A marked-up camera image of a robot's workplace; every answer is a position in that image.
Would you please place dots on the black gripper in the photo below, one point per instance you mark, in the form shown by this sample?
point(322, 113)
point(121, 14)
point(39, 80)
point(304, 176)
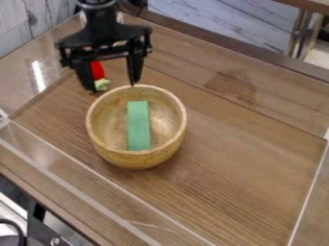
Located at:
point(103, 40)

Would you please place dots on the green rectangular stick block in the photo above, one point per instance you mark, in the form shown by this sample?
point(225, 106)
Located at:
point(138, 126)

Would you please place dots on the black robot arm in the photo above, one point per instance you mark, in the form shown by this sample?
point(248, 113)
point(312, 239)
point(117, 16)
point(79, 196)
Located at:
point(96, 4)

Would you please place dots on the brown wooden bowl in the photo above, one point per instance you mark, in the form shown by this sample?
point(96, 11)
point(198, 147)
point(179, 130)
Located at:
point(106, 125)

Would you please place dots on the red plush strawberry toy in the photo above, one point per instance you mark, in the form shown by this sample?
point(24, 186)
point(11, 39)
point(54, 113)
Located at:
point(100, 81)

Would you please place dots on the clear acrylic front barrier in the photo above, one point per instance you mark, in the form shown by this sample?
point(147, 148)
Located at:
point(92, 204)

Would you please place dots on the clear acrylic corner bracket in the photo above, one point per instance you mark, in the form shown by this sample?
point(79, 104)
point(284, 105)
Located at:
point(119, 18)

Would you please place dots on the metal chair frame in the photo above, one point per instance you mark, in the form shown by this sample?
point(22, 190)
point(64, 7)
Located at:
point(309, 24)

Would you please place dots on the black table leg bracket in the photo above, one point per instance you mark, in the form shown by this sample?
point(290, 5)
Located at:
point(39, 231)

